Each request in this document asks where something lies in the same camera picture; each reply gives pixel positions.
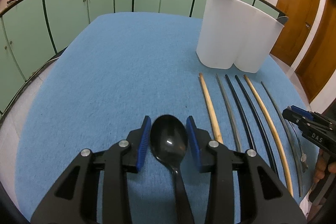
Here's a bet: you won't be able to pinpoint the light wooden chopstick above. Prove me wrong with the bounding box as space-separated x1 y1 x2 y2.
199 73 224 144
244 75 294 197

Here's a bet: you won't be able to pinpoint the small silver bear-handle spoon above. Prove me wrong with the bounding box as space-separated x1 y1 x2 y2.
288 121 310 173

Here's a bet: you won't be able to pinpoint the grey chopstick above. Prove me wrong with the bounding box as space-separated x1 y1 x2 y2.
215 74 242 152
261 82 303 197

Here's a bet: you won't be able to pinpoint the black plastic spoon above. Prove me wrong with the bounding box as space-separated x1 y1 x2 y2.
150 114 195 223

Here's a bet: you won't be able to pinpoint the black chopstick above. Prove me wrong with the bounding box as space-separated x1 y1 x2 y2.
225 75 256 150
235 75 279 176

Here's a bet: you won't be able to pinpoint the small silver teaspoon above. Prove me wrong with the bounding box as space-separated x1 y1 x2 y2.
277 16 289 25

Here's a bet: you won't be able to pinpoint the green lower kitchen cabinets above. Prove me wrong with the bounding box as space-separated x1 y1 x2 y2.
0 0 287 119

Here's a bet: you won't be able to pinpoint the person's right hand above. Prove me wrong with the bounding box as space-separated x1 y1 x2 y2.
313 149 336 184

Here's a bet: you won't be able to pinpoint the wooden door right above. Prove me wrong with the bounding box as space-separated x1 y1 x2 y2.
295 0 335 102

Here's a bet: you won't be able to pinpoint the wooden door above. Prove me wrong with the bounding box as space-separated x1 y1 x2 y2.
295 0 335 102
270 0 320 66

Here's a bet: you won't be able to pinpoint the white plastic utensil holder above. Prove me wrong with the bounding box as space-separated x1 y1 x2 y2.
196 0 284 73

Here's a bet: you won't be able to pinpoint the wooden door left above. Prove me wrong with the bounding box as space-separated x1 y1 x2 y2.
270 0 320 66

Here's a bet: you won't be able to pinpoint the blue table cloth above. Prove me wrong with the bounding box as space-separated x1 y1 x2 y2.
15 12 303 219

